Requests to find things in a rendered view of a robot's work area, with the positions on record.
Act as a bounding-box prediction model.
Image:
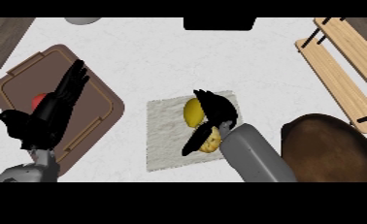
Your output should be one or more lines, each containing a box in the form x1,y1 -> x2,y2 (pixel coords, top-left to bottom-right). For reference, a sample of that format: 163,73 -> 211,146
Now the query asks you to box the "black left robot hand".
0,59 -> 92,151

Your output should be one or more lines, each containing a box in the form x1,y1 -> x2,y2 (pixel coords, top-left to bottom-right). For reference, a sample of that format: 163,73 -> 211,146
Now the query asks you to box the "black appliance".
183,16 -> 258,31

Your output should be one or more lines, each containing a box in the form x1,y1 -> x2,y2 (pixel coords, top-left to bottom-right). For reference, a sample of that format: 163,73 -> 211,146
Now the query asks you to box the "yellow lemon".
184,97 -> 208,129

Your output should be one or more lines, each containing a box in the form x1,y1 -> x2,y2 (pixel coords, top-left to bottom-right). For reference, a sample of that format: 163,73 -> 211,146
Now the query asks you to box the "brown wooden bowl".
280,112 -> 367,183

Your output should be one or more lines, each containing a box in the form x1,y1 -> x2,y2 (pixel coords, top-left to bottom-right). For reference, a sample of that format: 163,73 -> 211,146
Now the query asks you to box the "brown tray with handles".
0,44 -> 126,176

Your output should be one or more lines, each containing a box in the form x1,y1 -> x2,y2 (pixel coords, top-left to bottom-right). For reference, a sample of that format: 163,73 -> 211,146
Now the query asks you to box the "white woven placemat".
146,90 -> 245,173

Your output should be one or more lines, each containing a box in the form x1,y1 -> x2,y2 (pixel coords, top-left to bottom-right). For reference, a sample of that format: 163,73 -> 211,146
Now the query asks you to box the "grey round object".
64,16 -> 104,26

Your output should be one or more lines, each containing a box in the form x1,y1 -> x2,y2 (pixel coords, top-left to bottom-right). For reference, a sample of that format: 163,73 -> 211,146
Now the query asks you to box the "red round fruit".
30,92 -> 49,112

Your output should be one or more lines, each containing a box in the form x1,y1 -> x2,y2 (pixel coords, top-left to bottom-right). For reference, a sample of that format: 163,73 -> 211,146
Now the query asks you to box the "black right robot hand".
181,88 -> 240,157

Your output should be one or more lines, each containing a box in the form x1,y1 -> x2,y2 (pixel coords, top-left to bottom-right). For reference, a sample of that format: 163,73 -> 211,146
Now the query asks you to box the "dark wooden cabinet panel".
0,16 -> 38,70

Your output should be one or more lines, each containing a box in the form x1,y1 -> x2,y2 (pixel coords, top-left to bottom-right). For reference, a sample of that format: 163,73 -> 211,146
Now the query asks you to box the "pale yellow bumpy potato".
199,126 -> 224,154

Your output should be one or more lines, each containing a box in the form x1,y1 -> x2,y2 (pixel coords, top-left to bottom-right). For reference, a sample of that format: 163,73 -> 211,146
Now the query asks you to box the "wooden tiered shelf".
295,16 -> 367,135

